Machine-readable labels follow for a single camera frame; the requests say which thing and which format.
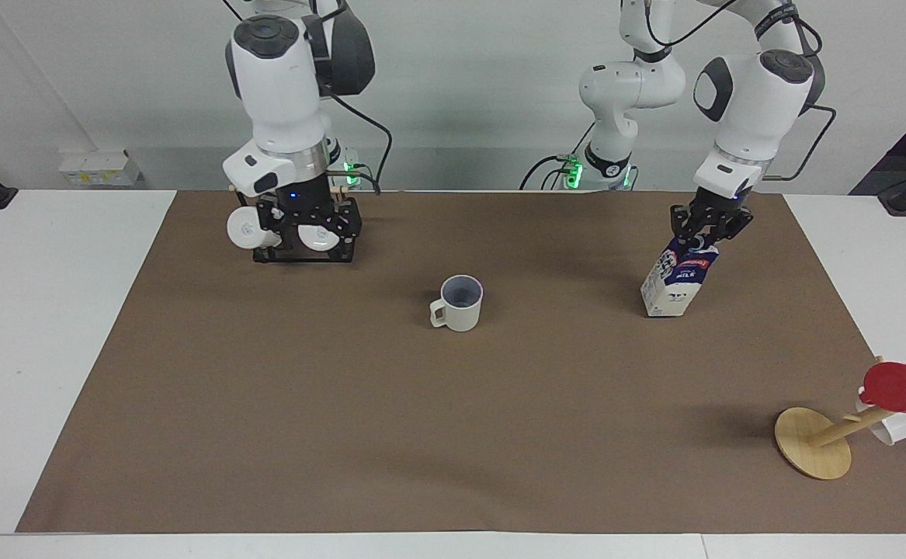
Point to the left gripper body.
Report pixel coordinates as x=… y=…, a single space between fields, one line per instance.
x=720 y=206

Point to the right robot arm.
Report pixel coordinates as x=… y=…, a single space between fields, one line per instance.
x=278 y=85

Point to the milk carton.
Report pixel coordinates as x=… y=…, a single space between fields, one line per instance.
x=678 y=279

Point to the white cup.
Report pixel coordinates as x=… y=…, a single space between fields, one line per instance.
x=891 y=427
x=317 y=237
x=244 y=228

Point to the beige mug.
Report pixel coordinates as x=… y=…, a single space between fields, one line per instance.
x=462 y=307

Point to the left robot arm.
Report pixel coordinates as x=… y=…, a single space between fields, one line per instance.
x=755 y=101

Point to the wooden stick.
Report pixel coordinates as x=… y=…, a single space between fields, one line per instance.
x=336 y=187

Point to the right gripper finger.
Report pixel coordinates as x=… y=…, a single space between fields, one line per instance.
x=348 y=225
x=267 y=225

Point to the wooden mug tree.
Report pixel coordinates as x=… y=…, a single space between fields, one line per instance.
x=812 y=444

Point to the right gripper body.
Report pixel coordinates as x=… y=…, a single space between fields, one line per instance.
x=303 y=198

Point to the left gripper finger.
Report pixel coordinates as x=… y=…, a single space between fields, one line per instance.
x=684 y=223
x=737 y=225

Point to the white box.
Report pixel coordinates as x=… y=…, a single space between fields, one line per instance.
x=99 y=168

